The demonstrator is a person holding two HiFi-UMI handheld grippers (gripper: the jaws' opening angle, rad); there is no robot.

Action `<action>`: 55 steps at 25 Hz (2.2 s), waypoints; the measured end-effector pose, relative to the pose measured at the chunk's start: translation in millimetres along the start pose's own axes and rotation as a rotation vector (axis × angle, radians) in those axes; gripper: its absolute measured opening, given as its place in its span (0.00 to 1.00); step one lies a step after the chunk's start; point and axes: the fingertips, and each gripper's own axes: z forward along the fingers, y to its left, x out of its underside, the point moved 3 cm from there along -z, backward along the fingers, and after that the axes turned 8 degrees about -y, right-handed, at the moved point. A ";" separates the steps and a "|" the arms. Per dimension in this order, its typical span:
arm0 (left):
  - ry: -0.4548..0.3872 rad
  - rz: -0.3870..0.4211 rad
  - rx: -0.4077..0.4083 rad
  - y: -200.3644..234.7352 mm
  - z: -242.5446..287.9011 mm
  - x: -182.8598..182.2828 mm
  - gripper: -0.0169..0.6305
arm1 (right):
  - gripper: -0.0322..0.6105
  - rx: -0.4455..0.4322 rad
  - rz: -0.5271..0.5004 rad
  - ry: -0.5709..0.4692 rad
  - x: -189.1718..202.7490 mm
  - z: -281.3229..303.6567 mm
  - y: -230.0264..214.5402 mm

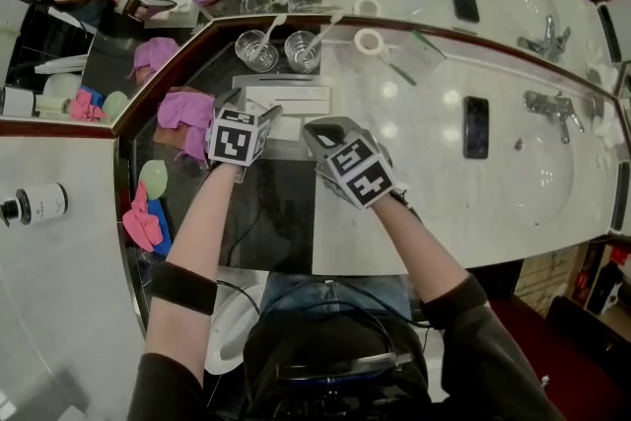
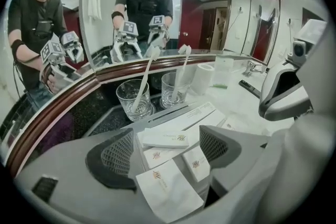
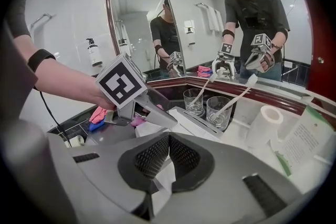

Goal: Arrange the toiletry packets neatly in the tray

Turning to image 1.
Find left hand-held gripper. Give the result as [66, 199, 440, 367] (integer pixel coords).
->
[208, 87, 285, 184]

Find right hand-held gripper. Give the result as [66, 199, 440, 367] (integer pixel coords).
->
[301, 114, 399, 212]

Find person's right forearm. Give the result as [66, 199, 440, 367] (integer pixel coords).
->
[368, 190, 473, 308]

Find black forearm band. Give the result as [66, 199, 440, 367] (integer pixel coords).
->
[148, 260, 219, 316]
[420, 274, 490, 331]

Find person's left forearm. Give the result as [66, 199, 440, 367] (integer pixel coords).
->
[141, 161, 239, 386]

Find clear plastic tray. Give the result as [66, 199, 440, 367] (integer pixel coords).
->
[230, 73, 324, 163]

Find glass tumbler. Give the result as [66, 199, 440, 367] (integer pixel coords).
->
[283, 30, 323, 75]
[234, 29, 279, 74]

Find purple cloth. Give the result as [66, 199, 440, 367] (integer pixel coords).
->
[156, 91, 217, 168]

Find brown cloth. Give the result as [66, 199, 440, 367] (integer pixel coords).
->
[151, 125, 189, 150]

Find white toilet paper roll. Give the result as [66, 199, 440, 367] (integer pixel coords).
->
[353, 28, 391, 61]

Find pale green round pad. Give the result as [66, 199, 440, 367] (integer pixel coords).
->
[138, 159, 170, 202]

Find black smartphone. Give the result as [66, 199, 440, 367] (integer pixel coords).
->
[462, 96, 491, 161]

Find blue cloth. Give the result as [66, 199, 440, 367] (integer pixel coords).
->
[147, 199, 174, 258]

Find person's blue jeans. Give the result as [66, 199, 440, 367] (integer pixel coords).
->
[257, 273, 414, 322]

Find angled mirror panel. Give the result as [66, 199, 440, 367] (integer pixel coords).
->
[0, 0, 214, 138]
[612, 57, 631, 101]

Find person's dark shirt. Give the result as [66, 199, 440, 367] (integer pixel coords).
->
[128, 290, 566, 421]

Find white sink basin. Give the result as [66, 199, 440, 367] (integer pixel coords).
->
[500, 132, 577, 229]

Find chrome faucet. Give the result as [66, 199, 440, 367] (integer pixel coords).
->
[521, 90, 587, 145]

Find white pump bottle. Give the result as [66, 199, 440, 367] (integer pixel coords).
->
[0, 182, 70, 229]

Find white folded towel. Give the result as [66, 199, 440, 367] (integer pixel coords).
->
[590, 106, 626, 150]

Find dark red wooden door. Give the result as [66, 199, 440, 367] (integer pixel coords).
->
[489, 294, 631, 421]

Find black cable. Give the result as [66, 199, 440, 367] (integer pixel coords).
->
[215, 278, 261, 317]
[259, 279, 433, 361]

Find black chest camera mount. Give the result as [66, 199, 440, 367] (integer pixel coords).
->
[274, 351, 414, 421]

